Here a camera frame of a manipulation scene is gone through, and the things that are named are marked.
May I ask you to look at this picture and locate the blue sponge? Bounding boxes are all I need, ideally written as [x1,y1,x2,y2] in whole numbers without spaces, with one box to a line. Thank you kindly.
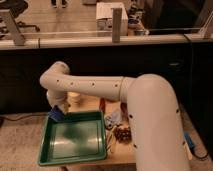
[48,106,65,122]

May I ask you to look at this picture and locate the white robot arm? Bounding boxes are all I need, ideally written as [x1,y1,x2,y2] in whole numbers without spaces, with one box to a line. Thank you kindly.
[39,61,191,171]

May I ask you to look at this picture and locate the green plastic tray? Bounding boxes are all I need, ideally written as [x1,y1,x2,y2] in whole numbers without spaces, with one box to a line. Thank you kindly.
[38,110,107,167]

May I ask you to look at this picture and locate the purple bowl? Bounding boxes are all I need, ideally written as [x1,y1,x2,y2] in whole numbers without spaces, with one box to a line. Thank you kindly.
[120,103,128,116]

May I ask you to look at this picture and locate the light blue cloth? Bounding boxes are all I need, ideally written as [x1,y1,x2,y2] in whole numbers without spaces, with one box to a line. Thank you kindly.
[104,109,122,129]

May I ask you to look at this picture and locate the white cup with orange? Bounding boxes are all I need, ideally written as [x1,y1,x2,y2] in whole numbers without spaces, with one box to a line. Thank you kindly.
[68,92,81,104]

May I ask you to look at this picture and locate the wooden chopsticks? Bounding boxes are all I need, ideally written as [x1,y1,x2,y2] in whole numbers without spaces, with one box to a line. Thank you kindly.
[107,126,116,153]

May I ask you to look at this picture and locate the dark grape bunch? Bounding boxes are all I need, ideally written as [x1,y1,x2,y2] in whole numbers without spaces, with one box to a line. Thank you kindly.
[114,127,131,143]

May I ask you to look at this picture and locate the wooden table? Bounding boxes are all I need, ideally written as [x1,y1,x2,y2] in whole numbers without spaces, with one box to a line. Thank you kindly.
[59,96,135,165]

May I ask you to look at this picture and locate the white cardboard box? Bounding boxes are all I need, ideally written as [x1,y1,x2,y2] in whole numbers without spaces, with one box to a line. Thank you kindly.
[96,2,128,36]

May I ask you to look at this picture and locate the blue object on floor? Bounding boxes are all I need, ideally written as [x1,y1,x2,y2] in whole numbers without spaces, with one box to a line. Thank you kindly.
[184,132,195,150]

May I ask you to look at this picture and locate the black office chair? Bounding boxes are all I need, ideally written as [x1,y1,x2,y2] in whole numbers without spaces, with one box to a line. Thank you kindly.
[0,0,40,34]

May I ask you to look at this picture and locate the wooden post centre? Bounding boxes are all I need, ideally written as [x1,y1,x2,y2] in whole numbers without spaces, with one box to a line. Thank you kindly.
[112,8,122,43]

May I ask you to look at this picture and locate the wooden post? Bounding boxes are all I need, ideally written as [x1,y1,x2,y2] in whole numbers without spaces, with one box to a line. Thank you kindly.
[112,8,122,43]
[0,9,25,46]

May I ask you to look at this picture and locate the black floor cable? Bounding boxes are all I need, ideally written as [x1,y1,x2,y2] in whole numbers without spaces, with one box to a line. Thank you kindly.
[0,111,51,123]

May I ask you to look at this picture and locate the wooden post left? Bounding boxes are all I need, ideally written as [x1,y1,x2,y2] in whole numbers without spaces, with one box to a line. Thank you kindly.
[0,9,25,46]

